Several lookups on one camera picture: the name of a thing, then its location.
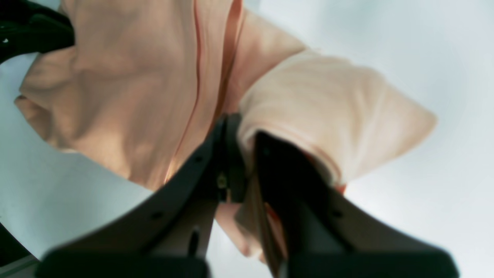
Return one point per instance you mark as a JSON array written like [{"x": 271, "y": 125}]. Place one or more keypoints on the peach t-shirt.
[{"x": 146, "y": 79}]

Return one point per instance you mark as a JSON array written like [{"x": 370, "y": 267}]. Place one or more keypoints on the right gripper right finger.
[{"x": 329, "y": 237}]

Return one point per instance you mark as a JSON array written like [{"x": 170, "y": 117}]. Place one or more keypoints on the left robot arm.
[{"x": 27, "y": 27}]

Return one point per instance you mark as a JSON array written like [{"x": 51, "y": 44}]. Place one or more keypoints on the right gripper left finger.
[{"x": 167, "y": 235}]

